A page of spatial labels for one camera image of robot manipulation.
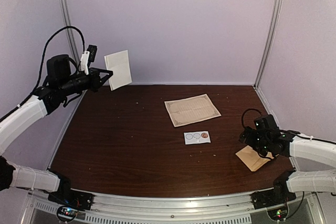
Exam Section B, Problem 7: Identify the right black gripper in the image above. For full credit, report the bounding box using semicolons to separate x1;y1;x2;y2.
239;126;271;156

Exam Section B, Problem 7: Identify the cream letter paper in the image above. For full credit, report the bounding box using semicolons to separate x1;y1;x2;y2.
104;50;132;91
164;94;221;127

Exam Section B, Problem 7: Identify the brown kraft envelope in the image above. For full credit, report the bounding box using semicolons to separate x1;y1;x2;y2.
236;146;270;172

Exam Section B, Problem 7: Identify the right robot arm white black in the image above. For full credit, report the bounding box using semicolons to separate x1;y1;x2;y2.
239;114;335;204

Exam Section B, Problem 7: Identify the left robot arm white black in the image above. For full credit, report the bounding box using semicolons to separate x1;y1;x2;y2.
1;51;113;205

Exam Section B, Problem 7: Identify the white sticker sheet with seal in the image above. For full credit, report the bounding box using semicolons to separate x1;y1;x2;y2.
184;131;211;145

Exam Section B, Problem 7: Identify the right small circuit board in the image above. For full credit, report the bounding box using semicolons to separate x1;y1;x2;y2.
267;206;289;222

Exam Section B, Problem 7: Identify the small circuit board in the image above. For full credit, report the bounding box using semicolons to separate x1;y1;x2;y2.
56;206;78;222
267;206;289;222

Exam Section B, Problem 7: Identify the left small circuit board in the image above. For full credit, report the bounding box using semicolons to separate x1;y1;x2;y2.
56;206;78;222

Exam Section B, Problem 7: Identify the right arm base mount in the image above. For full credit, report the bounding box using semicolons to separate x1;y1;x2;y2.
250;189;296;210

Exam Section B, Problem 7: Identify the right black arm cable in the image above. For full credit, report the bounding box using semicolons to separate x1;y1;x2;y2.
240;108;263;135

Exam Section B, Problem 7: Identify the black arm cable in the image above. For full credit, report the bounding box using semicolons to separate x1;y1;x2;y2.
15;25;87;104
240;108;263;135

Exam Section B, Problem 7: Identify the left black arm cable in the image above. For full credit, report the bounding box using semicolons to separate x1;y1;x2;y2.
15;25;87;104

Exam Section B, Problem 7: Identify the left aluminium frame post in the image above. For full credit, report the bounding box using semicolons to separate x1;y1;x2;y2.
54;0;88;88

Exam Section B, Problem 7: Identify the aluminium frame post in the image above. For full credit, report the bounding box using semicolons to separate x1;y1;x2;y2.
54;0;88;88
254;0;283;90

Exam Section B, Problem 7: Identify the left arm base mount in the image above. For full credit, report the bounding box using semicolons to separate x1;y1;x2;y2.
47;190;94;211

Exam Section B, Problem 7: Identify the front aluminium rail base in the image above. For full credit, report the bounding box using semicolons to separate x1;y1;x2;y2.
20;191;326;224

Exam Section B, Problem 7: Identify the right aluminium frame post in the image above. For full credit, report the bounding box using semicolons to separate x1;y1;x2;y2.
254;0;283;90

